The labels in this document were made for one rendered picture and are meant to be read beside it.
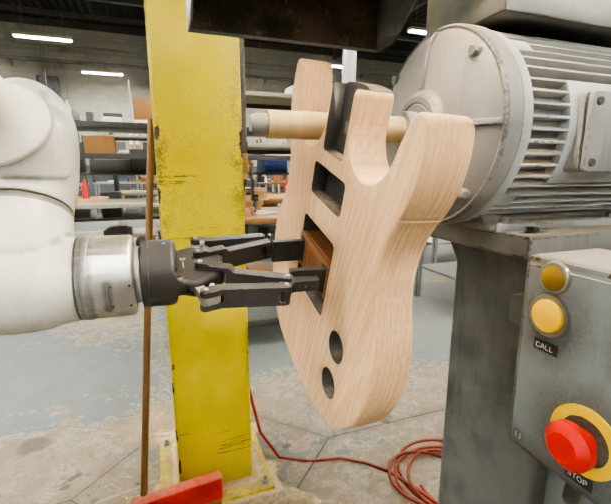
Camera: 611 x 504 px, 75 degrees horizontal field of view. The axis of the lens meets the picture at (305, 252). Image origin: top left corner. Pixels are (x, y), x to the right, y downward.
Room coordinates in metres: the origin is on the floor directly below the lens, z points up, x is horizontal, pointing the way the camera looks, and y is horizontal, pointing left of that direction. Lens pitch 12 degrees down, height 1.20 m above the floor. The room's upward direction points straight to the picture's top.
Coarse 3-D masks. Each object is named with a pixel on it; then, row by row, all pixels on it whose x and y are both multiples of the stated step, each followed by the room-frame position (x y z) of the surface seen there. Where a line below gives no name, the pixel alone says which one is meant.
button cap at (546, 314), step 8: (536, 304) 0.34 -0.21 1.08; (544, 304) 0.34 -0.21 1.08; (552, 304) 0.33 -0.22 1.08; (536, 312) 0.34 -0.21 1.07; (544, 312) 0.34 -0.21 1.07; (552, 312) 0.33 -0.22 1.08; (560, 312) 0.32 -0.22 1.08; (536, 320) 0.34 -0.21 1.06; (544, 320) 0.34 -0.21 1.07; (552, 320) 0.33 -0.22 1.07; (560, 320) 0.32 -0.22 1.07; (544, 328) 0.33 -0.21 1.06; (552, 328) 0.33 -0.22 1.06; (560, 328) 0.32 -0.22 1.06
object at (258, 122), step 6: (252, 114) 0.47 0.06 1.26; (258, 114) 0.47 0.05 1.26; (264, 114) 0.47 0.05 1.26; (252, 120) 0.47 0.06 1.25; (258, 120) 0.47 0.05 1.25; (264, 120) 0.47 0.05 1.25; (252, 126) 0.47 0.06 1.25; (258, 126) 0.47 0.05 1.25; (264, 126) 0.47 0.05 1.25; (252, 132) 0.47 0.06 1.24; (258, 132) 0.47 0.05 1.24; (264, 132) 0.47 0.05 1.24
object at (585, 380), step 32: (544, 256) 0.36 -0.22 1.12; (576, 256) 0.36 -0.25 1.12; (608, 256) 0.36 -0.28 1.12; (576, 288) 0.32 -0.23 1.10; (608, 288) 0.30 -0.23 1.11; (576, 320) 0.31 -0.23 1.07; (608, 320) 0.29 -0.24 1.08; (544, 352) 0.34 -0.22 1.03; (576, 352) 0.31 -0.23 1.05; (608, 352) 0.29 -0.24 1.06; (544, 384) 0.33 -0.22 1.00; (576, 384) 0.31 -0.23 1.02; (608, 384) 0.28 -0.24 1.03; (512, 416) 0.36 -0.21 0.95; (544, 416) 0.33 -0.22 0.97; (576, 416) 0.30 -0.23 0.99; (608, 416) 0.28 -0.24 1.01; (544, 448) 0.33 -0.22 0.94; (608, 448) 0.28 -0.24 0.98; (576, 480) 0.30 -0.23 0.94; (608, 480) 0.27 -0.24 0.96
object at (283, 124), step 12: (276, 120) 0.47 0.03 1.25; (288, 120) 0.47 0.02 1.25; (300, 120) 0.48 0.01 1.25; (312, 120) 0.48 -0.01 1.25; (324, 120) 0.49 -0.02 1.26; (396, 120) 0.52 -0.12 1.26; (276, 132) 0.47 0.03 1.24; (288, 132) 0.48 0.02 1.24; (300, 132) 0.48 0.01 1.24; (312, 132) 0.49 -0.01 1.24; (396, 132) 0.52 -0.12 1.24
